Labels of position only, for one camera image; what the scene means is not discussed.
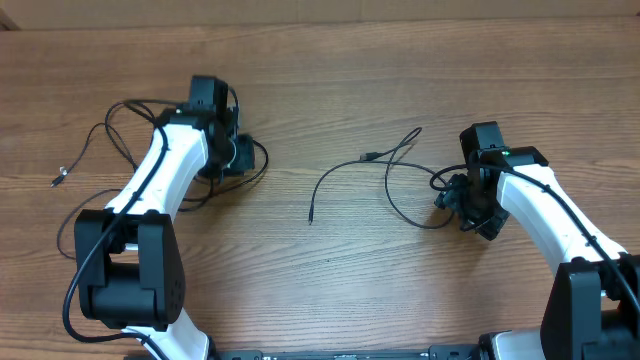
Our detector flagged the black cable silver plug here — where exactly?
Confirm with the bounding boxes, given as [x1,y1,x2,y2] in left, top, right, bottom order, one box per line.
[104,99,269,216]

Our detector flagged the black cable white tag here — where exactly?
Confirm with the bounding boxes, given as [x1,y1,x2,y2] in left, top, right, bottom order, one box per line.
[308,160,454,230]

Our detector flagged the black usb cable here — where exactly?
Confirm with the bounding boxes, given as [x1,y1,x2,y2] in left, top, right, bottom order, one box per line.
[358,126,456,230]

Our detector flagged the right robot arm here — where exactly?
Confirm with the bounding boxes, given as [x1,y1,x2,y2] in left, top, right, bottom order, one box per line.
[435,122,639,359]

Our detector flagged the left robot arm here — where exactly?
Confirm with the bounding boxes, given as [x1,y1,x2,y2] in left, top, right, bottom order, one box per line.
[62,75,255,359]

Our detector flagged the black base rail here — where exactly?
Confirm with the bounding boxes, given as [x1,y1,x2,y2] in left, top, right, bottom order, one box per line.
[208,340,495,360]

